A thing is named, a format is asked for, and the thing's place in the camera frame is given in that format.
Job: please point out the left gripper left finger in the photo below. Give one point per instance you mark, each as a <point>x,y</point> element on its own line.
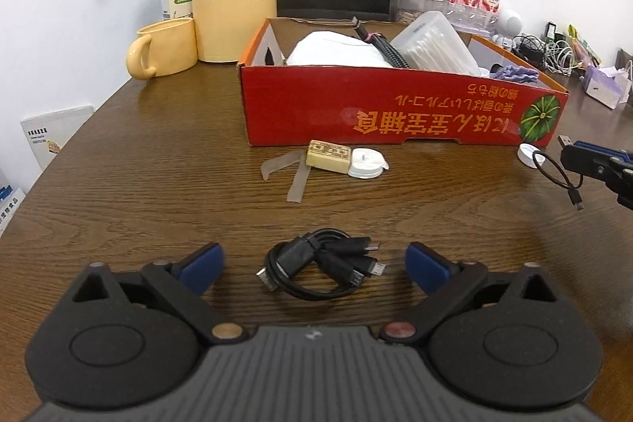
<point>179,287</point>

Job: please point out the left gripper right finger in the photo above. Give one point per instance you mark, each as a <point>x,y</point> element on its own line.
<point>449,286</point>

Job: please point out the purple woven cloth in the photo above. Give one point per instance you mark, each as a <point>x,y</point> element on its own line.
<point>515,73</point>

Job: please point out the clear cotton swab box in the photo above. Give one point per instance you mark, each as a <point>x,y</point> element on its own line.
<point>430,43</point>

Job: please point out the white cloth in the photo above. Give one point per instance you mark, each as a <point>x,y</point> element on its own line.
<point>335,49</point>

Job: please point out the purple tissue box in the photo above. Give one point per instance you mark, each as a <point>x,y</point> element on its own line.
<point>609,86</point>

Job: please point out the white round puck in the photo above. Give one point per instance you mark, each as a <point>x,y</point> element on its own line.
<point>530,156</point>

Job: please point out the colourful snack packet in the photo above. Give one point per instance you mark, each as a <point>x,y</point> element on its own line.
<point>583,51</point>

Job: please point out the red cardboard box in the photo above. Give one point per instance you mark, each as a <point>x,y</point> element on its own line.
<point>289,105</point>

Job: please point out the white round cap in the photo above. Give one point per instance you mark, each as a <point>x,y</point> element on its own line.
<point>367,164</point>

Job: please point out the beige soap bar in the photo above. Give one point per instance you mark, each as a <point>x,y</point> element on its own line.
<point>328,156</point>

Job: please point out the white robot toy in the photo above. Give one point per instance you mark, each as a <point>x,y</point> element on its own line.
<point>508,28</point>

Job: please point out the white booklet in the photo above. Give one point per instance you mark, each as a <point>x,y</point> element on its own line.
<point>47,134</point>

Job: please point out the yellow mug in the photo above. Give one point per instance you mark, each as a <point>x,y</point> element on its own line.
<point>163,49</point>

